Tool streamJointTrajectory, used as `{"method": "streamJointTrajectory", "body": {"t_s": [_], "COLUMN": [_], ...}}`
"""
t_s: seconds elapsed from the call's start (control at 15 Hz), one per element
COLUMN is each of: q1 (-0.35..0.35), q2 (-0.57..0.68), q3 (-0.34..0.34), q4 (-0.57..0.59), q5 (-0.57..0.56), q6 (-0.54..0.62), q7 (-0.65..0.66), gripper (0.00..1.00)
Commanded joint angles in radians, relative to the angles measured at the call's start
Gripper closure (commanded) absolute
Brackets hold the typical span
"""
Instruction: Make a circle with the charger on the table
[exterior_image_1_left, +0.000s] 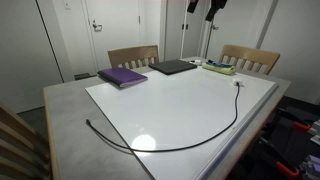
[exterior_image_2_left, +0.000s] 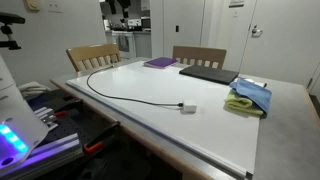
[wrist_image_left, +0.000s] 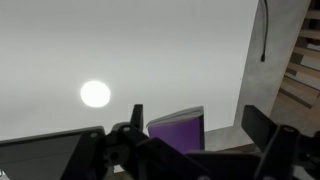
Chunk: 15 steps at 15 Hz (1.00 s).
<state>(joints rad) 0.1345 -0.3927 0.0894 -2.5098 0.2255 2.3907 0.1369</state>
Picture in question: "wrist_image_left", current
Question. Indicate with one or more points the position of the white whiteboard mat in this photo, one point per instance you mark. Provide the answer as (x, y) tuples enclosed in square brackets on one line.
[(69, 64)]

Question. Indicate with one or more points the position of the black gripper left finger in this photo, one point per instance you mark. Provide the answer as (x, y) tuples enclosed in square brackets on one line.
[(143, 158)]

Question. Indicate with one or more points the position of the purple notebook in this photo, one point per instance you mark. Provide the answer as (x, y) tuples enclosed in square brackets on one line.
[(182, 130)]

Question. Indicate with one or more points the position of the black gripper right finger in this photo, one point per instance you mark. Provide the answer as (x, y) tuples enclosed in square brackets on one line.
[(283, 147)]

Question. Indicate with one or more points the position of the left wooden chair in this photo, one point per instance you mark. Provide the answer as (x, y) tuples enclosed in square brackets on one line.
[(281, 75)]

